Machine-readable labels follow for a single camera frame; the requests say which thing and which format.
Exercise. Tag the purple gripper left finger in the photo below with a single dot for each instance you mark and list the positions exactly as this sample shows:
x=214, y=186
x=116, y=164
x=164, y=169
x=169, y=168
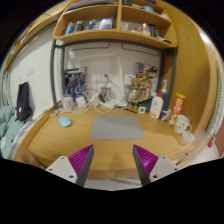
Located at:
x=74, y=168

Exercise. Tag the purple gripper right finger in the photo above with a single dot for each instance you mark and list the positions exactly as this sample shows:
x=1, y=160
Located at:
x=151, y=167

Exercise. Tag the light blue computer mouse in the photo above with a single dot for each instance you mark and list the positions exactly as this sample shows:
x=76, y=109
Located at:
x=64, y=121

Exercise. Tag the grey mouse pad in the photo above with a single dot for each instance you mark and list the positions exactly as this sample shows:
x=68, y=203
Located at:
x=116, y=127

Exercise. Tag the small white cup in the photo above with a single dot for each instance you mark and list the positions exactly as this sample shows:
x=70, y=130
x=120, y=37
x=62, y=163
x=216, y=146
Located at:
x=187, y=137

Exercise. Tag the white mug with face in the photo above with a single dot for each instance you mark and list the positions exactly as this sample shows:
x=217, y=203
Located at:
x=182, y=124

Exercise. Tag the white lotion pump bottle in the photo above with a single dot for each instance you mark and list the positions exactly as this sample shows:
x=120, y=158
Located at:
x=156, y=106

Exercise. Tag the red yellow chips can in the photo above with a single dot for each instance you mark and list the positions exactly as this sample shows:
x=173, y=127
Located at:
x=177, y=107

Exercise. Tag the gold robot figure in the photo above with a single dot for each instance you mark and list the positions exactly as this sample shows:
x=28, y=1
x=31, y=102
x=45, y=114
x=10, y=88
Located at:
x=140, y=92

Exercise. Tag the teal bedding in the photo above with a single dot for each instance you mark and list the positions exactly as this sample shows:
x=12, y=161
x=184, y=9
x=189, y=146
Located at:
x=9, y=128

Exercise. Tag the white desk lamp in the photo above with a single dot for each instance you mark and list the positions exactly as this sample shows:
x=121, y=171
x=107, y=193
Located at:
x=112, y=81

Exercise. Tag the dark blue boxed figure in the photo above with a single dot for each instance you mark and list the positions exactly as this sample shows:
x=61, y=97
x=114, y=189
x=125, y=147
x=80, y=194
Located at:
x=74, y=81

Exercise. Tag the wooden wall shelf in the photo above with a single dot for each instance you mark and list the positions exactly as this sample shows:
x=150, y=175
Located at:
x=140, y=21

